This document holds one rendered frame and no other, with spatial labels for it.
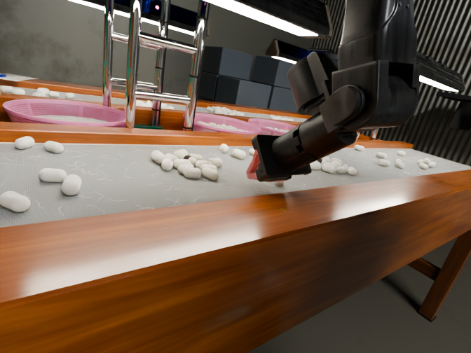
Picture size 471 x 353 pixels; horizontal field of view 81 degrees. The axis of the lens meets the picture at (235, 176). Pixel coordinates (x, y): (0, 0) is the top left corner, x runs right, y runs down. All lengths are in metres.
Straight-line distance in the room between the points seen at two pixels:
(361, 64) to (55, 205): 0.37
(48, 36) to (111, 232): 2.10
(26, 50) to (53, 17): 0.27
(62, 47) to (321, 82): 2.08
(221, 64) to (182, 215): 2.62
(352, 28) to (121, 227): 0.31
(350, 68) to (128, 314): 0.31
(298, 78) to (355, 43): 0.09
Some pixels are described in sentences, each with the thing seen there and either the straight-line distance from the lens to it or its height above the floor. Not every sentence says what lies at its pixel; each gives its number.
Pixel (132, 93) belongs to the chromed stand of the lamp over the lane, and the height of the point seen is 0.84.
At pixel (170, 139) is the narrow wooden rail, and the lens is 0.67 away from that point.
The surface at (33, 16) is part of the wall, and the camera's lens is 2.32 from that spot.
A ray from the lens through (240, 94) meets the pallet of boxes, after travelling 2.56.
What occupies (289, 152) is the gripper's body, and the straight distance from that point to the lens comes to 0.40.
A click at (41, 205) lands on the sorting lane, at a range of 0.39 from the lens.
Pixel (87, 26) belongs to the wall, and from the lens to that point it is 2.34.
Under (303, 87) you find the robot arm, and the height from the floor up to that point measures 0.92.
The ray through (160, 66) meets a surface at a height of 0.91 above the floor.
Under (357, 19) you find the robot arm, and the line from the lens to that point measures 0.35.
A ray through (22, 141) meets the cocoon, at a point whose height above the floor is 0.76.
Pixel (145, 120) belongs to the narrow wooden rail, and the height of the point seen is 0.73.
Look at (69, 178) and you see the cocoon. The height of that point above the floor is 0.76.
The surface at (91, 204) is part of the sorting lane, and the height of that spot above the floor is 0.74.
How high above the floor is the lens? 0.92
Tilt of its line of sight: 20 degrees down
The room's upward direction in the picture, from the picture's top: 11 degrees clockwise
